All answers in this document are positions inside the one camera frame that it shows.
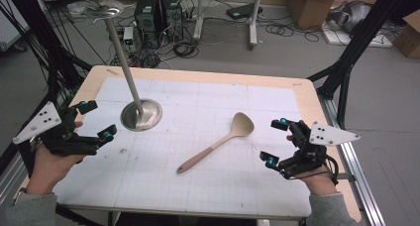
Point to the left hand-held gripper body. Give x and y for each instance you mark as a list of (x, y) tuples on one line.
[(49, 120)]

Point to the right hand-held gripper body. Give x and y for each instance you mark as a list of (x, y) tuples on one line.
[(330, 135)]

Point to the person's right hand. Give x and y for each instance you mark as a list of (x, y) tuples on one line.
[(318, 183)]

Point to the person's left hand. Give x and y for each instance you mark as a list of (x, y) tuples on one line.
[(46, 173)]

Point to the black metal clip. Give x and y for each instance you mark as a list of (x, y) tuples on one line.
[(348, 177)]

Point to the metal utensil stand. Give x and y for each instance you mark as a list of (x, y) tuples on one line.
[(126, 70)]

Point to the white grid mat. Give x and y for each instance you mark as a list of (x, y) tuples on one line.
[(198, 193)]

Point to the small white electronic box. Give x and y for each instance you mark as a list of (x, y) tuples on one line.
[(128, 34)]

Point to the white flat board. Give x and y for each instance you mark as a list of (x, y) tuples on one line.
[(340, 37)]

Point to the white cabinet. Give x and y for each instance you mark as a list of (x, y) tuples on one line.
[(10, 27)]

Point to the black computer tower green stickers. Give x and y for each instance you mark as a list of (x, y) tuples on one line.
[(147, 18)]

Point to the large cardboard box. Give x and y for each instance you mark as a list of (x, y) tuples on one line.
[(307, 11)]

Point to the black flat device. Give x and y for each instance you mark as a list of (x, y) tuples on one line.
[(242, 11)]

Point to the grey bag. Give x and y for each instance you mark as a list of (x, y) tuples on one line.
[(358, 14)]

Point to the white metal floor stand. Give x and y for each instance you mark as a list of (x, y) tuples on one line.
[(198, 21)]

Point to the aluminium rail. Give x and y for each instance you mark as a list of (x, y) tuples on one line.
[(365, 199)]

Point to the black metal frame strut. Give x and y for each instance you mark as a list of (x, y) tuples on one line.
[(36, 21), (366, 37)]

